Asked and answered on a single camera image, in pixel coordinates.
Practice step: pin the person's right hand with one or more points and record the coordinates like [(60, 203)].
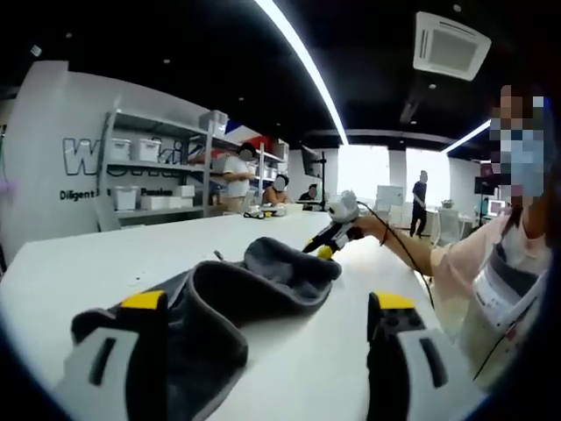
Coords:
[(370, 230)]

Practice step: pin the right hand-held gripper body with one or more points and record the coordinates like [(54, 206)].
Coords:
[(346, 208)]

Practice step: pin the white storage shelf with bins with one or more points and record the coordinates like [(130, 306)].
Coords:
[(146, 151)]

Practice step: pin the ceiling air conditioner unit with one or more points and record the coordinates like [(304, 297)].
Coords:
[(451, 44)]

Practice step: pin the short ceiling light strip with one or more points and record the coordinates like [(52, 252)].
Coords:
[(469, 133)]

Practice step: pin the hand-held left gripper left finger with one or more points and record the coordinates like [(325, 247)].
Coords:
[(131, 351)]

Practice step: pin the white chest device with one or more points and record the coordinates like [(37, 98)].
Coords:
[(499, 285)]

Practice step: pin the metal storage shelf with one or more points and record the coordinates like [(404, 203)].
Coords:
[(207, 175)]

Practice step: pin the white office chair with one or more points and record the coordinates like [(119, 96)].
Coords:
[(449, 223)]

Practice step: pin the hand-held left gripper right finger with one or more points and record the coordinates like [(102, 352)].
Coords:
[(403, 359)]

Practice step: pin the grey towel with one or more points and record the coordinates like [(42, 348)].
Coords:
[(263, 272)]

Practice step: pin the long ceiling light strip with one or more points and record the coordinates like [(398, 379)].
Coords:
[(307, 66)]

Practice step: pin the white table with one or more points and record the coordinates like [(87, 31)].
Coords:
[(307, 351)]

